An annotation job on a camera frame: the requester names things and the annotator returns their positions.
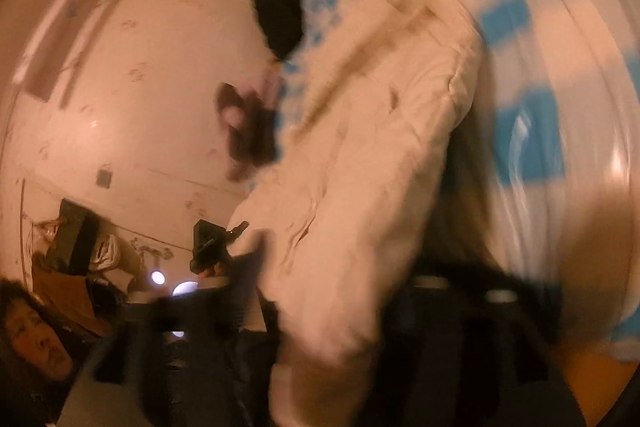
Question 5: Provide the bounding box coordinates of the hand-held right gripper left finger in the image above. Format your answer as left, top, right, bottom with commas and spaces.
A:
95, 252, 281, 427

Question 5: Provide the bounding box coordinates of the black garment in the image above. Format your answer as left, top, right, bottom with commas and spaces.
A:
254, 0, 328, 60

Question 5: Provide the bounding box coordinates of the brown cloth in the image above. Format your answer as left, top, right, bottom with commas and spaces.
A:
31, 256, 115, 338

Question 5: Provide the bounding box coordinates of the white plastic bag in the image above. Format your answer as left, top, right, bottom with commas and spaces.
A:
91, 234, 122, 271

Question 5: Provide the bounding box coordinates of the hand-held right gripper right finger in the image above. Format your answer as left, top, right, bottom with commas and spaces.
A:
385, 257, 586, 427

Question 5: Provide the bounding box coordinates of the white quilted jacket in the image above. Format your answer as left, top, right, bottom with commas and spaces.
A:
227, 0, 488, 427

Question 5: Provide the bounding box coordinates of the person's head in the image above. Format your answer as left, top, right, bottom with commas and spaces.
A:
0, 279, 85, 427

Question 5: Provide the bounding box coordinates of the dark bag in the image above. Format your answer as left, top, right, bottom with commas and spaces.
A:
46, 199, 101, 276

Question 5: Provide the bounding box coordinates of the blue checked bed sheet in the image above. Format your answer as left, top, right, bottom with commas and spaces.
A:
280, 0, 636, 363

